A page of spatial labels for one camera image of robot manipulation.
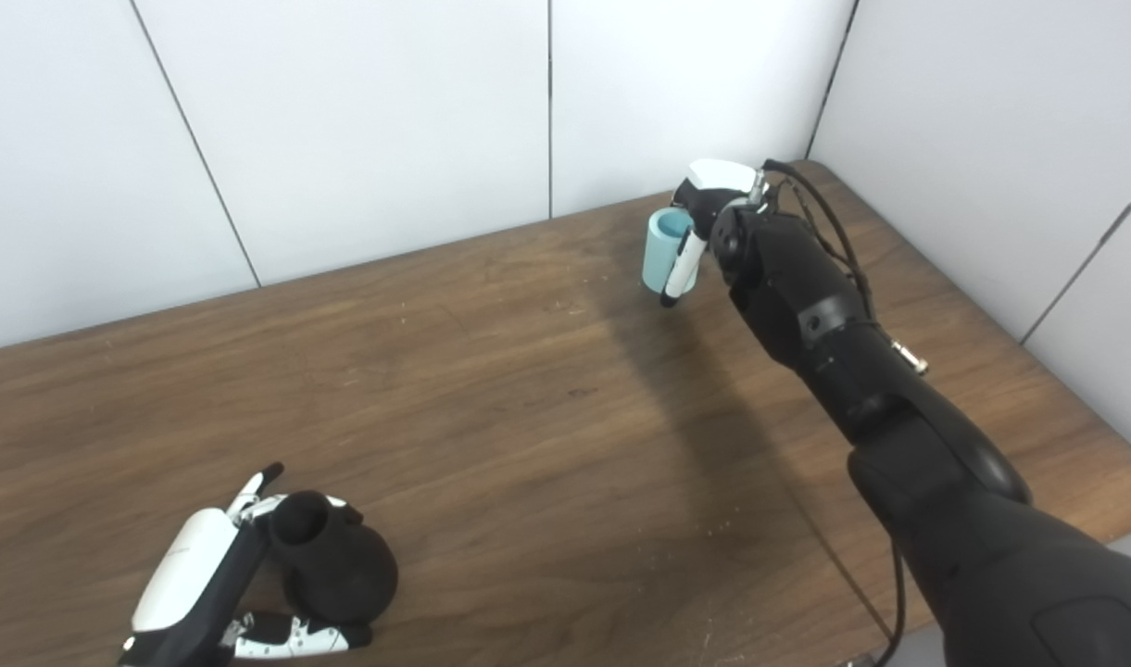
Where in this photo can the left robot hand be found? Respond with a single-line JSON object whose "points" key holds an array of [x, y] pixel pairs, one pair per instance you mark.
{"points": [[181, 574]]}

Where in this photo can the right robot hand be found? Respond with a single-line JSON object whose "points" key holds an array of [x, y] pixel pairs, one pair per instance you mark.
{"points": [[718, 181]]}

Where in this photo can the black nozzle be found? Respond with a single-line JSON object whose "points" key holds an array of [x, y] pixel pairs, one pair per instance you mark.
{"points": [[343, 565]]}

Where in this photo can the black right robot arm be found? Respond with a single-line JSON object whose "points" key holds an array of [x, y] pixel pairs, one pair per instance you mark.
{"points": [[936, 500]]}

